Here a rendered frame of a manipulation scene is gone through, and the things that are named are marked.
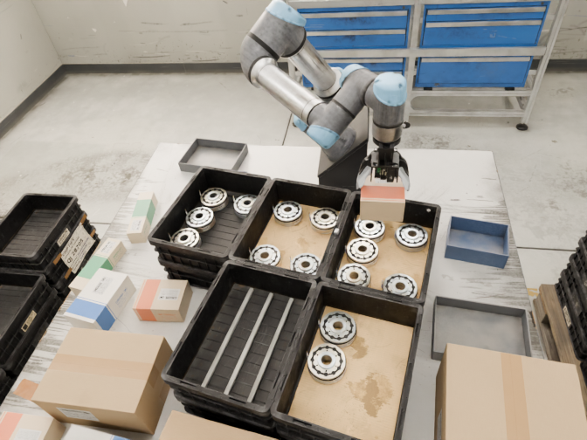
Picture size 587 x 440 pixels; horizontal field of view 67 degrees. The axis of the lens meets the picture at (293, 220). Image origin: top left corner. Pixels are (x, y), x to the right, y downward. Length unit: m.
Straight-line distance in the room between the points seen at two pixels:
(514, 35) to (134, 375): 2.88
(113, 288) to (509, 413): 1.23
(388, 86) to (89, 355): 1.08
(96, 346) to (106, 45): 3.78
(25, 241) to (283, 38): 1.65
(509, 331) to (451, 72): 2.16
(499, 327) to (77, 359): 1.26
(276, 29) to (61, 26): 3.79
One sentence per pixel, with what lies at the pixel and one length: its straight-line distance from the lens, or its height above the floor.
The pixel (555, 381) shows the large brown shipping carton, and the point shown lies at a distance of 1.28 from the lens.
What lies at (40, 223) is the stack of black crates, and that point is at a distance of 2.54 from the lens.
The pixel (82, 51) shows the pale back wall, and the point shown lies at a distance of 5.03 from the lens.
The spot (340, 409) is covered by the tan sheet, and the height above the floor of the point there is 0.83.
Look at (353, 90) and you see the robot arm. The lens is 1.13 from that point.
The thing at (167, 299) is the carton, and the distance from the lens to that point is 1.55.
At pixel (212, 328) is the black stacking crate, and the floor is 0.83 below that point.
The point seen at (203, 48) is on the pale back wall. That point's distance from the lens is 4.45.
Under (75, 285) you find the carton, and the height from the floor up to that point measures 0.76.
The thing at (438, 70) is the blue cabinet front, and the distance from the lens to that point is 3.32.
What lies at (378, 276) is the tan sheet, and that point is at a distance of 1.43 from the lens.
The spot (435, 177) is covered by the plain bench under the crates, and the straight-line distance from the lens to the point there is 1.98.
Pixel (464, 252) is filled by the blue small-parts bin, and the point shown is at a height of 0.75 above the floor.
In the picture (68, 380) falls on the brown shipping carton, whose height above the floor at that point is 0.86.
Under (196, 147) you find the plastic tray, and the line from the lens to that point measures 2.25.
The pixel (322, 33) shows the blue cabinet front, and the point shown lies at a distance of 3.19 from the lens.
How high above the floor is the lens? 1.97
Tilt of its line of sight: 46 degrees down
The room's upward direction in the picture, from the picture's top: 7 degrees counter-clockwise
